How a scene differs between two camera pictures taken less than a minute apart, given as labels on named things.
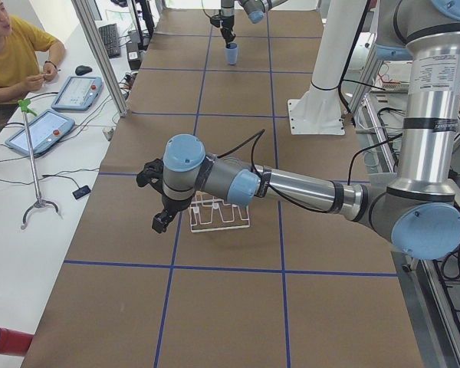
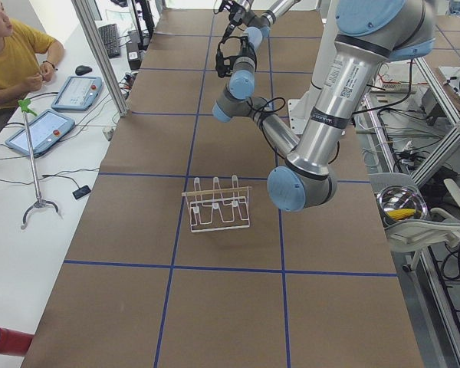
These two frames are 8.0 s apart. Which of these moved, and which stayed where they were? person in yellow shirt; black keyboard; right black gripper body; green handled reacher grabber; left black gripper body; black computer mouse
Moved: right black gripper body; left black gripper body
Stayed: green handled reacher grabber; person in yellow shirt; black keyboard; black computer mouse
